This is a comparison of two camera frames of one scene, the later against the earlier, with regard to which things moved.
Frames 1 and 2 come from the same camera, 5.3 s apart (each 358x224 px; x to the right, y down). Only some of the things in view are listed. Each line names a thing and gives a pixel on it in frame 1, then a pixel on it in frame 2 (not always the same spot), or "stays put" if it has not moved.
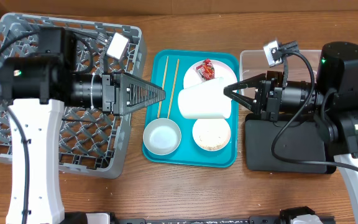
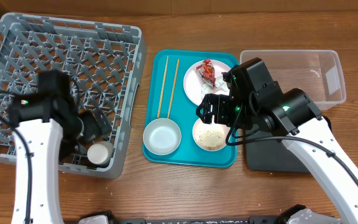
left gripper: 119,99 → 94,128
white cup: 206,99 → 100,152
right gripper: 272,83 → 206,107
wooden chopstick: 163,86 stays put
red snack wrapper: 206,70 stays put
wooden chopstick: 173,88 stays put
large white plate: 192,77 stays put
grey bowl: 162,136 stays put
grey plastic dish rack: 92,142 stays put
